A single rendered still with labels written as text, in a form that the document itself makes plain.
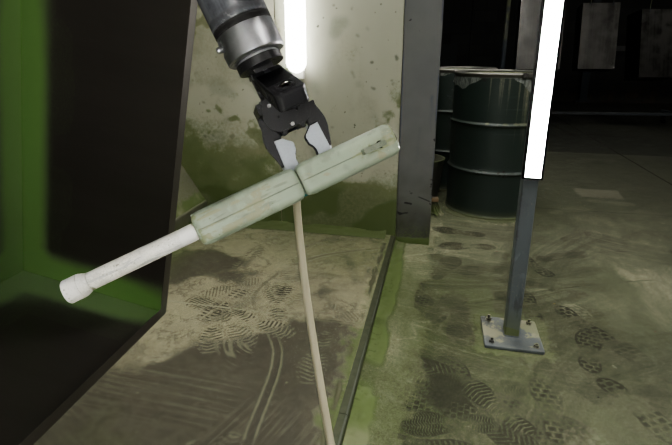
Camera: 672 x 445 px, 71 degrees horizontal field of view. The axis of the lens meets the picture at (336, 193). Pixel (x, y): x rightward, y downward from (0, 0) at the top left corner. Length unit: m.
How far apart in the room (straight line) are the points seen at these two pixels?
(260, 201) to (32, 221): 0.68
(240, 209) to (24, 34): 0.63
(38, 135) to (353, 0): 1.69
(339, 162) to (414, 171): 1.83
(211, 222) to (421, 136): 1.89
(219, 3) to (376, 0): 1.76
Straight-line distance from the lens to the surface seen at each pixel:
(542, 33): 1.59
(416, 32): 2.41
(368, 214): 2.57
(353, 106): 2.46
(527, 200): 1.68
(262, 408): 1.47
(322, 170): 0.66
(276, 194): 0.64
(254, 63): 0.71
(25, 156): 1.17
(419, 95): 2.42
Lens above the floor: 1.00
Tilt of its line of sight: 17 degrees down
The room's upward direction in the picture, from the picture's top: straight up
